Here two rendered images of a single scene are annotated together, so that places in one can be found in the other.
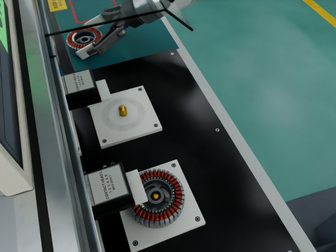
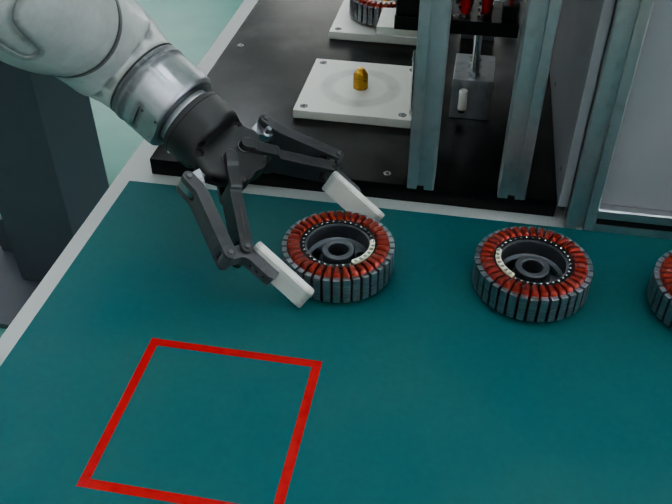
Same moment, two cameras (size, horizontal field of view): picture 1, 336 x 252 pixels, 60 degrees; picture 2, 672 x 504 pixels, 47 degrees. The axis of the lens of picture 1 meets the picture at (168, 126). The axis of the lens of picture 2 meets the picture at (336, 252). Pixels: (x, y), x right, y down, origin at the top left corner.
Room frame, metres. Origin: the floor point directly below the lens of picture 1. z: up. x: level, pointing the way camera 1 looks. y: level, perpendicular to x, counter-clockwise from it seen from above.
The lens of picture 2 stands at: (1.26, 0.57, 1.26)
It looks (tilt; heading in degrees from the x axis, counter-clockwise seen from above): 39 degrees down; 211
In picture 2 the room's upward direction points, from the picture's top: straight up
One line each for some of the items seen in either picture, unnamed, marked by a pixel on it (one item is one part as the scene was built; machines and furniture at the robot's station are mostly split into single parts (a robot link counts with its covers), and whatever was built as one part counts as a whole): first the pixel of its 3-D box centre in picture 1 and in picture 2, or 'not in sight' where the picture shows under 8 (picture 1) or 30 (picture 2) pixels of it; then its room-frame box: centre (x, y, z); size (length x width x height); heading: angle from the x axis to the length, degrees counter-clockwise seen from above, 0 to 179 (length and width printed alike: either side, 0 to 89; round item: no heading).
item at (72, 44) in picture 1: (85, 41); (338, 254); (0.75, 0.26, 0.77); 0.11 x 0.11 x 0.04
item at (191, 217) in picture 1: (156, 202); (385, 19); (0.23, 0.02, 0.78); 0.15 x 0.15 x 0.01; 21
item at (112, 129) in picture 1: (123, 114); (360, 91); (0.45, 0.11, 0.78); 0.15 x 0.15 x 0.01; 21
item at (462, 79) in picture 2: not in sight; (472, 85); (0.40, 0.25, 0.80); 0.08 x 0.05 x 0.06; 21
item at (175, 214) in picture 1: (155, 197); (385, 3); (0.23, 0.02, 0.80); 0.11 x 0.11 x 0.04
